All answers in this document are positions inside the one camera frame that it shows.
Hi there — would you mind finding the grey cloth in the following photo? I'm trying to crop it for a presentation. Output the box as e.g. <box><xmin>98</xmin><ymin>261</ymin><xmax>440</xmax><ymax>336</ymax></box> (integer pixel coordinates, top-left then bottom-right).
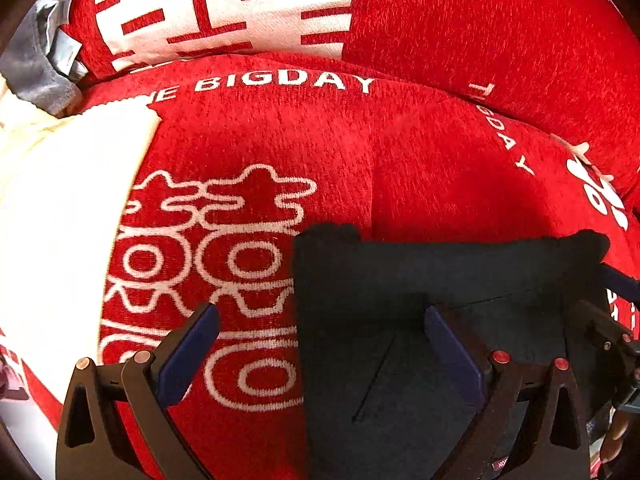
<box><xmin>0</xmin><ymin>0</ymin><xmax>87</xmax><ymax>117</ymax></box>

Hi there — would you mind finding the red pillow small white print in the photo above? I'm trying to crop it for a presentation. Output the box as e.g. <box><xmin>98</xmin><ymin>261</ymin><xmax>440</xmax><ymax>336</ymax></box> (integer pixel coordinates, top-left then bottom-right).
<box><xmin>342</xmin><ymin>0</ymin><xmax>640</xmax><ymax>187</ymax></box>

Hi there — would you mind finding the black pants grey waistband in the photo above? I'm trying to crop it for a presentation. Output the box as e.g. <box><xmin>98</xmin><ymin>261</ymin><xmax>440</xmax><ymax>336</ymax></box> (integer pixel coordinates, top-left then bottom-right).
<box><xmin>292</xmin><ymin>222</ymin><xmax>614</xmax><ymax>480</ymax></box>

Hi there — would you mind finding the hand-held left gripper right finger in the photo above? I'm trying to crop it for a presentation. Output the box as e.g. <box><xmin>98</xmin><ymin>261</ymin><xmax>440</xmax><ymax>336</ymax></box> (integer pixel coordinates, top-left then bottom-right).
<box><xmin>423</xmin><ymin>305</ymin><xmax>592</xmax><ymax>480</ymax></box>

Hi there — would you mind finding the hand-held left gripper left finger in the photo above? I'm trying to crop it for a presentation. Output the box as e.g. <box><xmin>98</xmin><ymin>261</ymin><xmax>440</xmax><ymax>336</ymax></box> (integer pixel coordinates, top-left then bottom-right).
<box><xmin>55</xmin><ymin>302</ymin><xmax>222</xmax><ymax>480</ymax></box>

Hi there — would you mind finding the person's right hand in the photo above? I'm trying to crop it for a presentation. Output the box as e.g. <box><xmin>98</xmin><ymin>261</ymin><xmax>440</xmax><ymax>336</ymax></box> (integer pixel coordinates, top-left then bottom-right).
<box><xmin>597</xmin><ymin>406</ymin><xmax>632</xmax><ymax>467</ymax></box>

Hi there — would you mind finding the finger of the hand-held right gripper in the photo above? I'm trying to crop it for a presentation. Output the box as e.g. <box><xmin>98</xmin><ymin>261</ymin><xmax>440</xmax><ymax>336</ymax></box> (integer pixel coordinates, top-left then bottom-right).
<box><xmin>575</xmin><ymin>299</ymin><xmax>637</xmax><ymax>361</ymax></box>
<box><xmin>598</xmin><ymin>263</ymin><xmax>640</xmax><ymax>306</ymax></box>

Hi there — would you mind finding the pink object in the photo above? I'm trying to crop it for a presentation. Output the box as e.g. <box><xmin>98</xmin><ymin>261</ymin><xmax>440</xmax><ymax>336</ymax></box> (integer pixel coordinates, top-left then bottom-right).
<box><xmin>0</xmin><ymin>364</ymin><xmax>32</xmax><ymax>402</ymax></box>

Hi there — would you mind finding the red pillow large white print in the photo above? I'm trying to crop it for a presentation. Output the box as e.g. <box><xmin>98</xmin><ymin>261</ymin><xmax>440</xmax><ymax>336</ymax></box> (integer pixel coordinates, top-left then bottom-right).
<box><xmin>50</xmin><ymin>0</ymin><xmax>359</xmax><ymax>87</ymax></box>

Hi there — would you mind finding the red printed blanket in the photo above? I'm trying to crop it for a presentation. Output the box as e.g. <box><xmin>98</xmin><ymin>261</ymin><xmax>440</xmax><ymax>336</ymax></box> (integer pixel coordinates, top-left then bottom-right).
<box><xmin>0</xmin><ymin>52</ymin><xmax>640</xmax><ymax>480</ymax></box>

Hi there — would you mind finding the white cloth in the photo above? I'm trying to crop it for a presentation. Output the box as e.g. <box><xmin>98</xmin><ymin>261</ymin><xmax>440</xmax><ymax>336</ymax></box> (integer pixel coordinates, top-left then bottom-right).
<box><xmin>0</xmin><ymin>80</ymin><xmax>164</xmax><ymax>402</ymax></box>

